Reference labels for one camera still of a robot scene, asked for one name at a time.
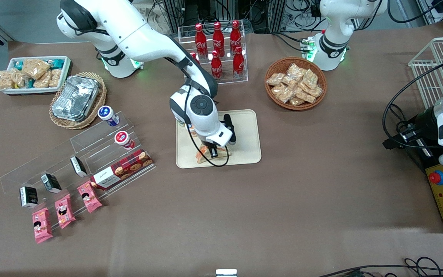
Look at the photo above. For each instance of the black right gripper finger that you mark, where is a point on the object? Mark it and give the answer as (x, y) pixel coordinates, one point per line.
(215, 151)
(208, 148)

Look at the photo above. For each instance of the triangle sandwich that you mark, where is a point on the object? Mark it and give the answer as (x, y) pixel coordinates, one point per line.
(201, 155)

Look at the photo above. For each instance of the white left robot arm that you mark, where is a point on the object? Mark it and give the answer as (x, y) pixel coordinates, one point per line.
(337, 15)

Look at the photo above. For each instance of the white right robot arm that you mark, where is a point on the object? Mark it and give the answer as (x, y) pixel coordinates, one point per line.
(137, 34)

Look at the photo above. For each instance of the cream plastic serving tray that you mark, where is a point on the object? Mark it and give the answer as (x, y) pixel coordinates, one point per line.
(244, 130)

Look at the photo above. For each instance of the clear acrylic bottle rack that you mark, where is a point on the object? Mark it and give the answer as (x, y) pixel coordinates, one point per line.
(244, 79)

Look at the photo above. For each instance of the round brown wicker basket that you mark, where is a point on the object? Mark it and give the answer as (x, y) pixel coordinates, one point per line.
(271, 100)

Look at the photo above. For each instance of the red cola bottle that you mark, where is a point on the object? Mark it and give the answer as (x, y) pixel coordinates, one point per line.
(235, 34)
(200, 38)
(238, 63)
(218, 36)
(194, 57)
(216, 66)

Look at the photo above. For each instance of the clear bag of tan snacks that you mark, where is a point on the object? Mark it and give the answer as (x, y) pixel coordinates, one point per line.
(310, 78)
(274, 79)
(291, 82)
(294, 71)
(282, 93)
(296, 101)
(316, 91)
(303, 95)

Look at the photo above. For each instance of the white cup with red lid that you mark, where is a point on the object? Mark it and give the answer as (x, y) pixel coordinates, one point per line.
(124, 140)

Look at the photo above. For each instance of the red plaid cookie box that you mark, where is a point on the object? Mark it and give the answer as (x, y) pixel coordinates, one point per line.
(125, 167)

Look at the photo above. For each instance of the white cup with blue lid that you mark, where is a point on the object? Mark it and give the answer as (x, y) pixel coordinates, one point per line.
(107, 114)

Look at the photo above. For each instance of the clear acrylic stepped display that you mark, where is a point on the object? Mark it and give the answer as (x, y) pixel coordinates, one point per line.
(98, 148)

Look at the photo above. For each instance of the oval brown wicker basket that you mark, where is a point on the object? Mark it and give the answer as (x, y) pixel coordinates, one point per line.
(100, 100)

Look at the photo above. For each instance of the small white silver block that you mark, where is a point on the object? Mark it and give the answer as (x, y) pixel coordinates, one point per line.
(226, 273)

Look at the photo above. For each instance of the white connector box green lights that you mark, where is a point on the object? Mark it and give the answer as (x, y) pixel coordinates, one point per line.
(308, 48)

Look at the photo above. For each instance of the pink snack packet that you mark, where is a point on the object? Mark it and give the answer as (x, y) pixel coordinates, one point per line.
(41, 225)
(64, 211)
(89, 197)

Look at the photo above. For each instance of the small black carton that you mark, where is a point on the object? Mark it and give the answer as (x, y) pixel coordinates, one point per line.
(78, 166)
(29, 197)
(51, 183)

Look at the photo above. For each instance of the silver foil packets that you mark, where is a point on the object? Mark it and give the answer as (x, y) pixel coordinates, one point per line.
(75, 98)

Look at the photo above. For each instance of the white rectangular plastic bin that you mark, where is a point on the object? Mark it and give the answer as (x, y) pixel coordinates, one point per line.
(65, 73)

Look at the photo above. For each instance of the clear pack of puffed rice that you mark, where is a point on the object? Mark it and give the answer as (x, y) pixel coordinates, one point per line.
(55, 77)
(35, 67)
(42, 81)
(19, 79)
(3, 79)

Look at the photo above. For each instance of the teal snack packet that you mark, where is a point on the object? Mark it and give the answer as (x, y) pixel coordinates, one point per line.
(57, 62)
(17, 63)
(29, 84)

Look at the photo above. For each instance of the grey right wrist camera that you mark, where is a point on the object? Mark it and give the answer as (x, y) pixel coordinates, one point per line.
(229, 129)

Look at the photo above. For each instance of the aluminium frame rack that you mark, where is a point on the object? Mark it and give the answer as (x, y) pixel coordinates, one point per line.
(173, 11)

